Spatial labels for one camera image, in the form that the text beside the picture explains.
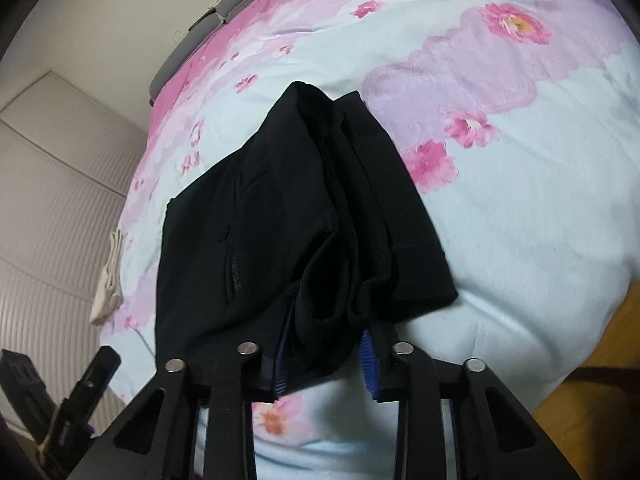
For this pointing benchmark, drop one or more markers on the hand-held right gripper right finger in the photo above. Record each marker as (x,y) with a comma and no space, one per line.
(369,370)

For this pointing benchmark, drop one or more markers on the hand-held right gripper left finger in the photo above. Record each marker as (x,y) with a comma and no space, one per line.
(277,375)

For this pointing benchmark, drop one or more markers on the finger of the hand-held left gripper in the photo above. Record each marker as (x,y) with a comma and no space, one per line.
(100,370)
(22,390)

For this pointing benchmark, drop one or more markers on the black pants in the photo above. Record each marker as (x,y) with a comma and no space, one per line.
(300,220)

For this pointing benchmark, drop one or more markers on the cream folded cloth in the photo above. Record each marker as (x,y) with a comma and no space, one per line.
(110,285)

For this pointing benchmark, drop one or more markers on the white ribbed wardrobe door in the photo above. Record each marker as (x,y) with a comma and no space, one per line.
(55,185)

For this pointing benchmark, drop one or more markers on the floral pink and blue blanket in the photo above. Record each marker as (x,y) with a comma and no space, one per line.
(525,185)

